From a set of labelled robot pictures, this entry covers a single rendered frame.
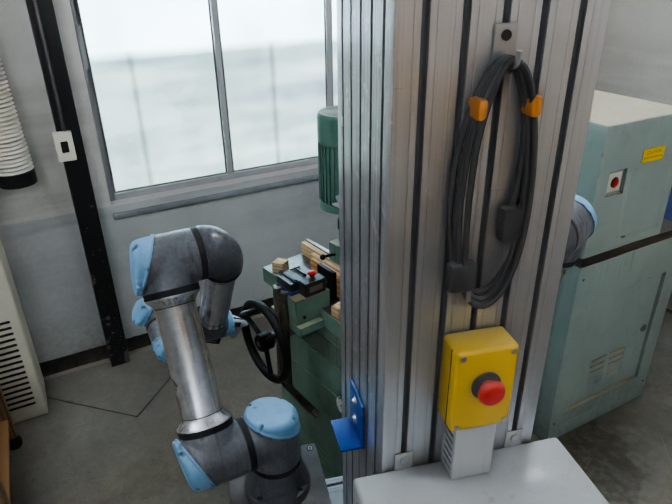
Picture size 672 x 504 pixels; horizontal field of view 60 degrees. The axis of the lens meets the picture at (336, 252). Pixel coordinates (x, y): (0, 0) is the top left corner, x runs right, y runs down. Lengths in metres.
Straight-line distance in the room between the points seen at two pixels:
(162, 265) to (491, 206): 0.71
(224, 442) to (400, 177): 0.77
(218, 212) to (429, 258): 2.51
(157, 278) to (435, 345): 0.62
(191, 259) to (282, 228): 2.16
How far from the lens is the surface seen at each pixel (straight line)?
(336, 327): 1.85
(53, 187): 2.97
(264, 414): 1.29
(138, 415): 3.00
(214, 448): 1.26
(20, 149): 2.75
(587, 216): 1.31
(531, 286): 0.82
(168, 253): 1.21
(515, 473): 0.95
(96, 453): 2.88
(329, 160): 1.77
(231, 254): 1.26
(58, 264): 3.11
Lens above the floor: 1.91
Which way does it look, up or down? 27 degrees down
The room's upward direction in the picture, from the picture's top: 1 degrees counter-clockwise
